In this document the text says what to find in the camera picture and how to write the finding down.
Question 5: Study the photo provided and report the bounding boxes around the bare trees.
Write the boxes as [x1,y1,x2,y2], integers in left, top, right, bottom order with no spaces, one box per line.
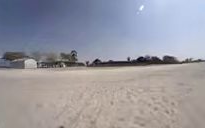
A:
[2,50,60,62]

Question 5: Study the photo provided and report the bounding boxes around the white building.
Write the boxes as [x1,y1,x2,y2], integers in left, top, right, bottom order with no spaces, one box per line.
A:
[0,57,38,70]

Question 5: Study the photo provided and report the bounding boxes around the row of trees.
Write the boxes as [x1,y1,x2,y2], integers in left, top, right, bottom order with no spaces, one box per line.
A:
[125,54,204,64]

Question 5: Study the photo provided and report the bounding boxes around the dark small building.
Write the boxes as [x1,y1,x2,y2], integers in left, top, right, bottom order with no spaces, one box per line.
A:
[91,58,104,66]

